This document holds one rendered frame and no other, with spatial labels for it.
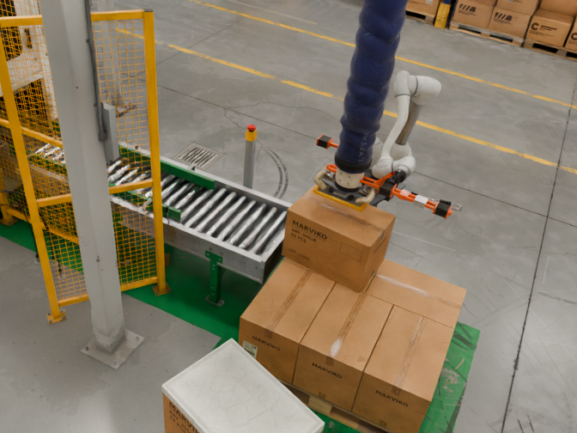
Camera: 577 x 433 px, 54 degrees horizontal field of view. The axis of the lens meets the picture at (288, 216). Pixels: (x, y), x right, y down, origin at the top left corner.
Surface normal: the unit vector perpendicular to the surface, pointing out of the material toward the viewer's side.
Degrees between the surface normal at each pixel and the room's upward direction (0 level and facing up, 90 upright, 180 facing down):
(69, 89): 90
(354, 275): 90
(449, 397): 0
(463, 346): 0
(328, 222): 0
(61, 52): 90
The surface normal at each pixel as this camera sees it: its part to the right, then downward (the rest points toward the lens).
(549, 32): -0.47, 0.52
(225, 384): 0.10, -0.78
